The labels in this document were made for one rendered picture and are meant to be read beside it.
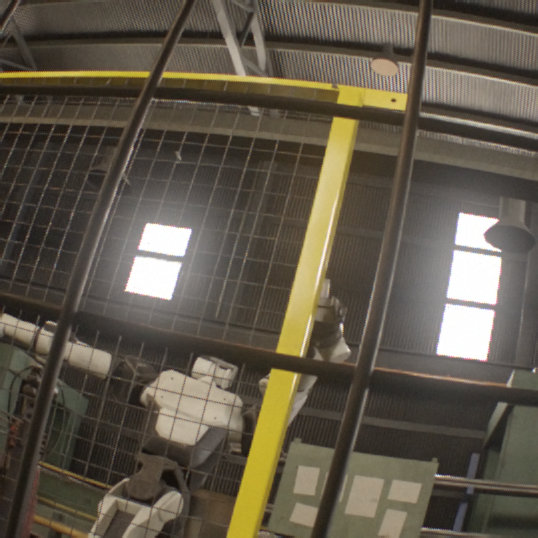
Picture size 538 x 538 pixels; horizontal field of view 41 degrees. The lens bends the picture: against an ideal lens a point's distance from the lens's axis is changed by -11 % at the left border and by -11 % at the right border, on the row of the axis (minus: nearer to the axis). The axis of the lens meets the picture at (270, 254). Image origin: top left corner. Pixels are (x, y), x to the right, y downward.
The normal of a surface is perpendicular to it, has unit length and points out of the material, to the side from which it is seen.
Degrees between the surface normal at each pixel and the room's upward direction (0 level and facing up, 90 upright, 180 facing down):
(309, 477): 90
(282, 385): 90
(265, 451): 90
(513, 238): 130
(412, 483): 90
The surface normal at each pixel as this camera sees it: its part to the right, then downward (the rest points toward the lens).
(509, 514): -0.18, -0.42
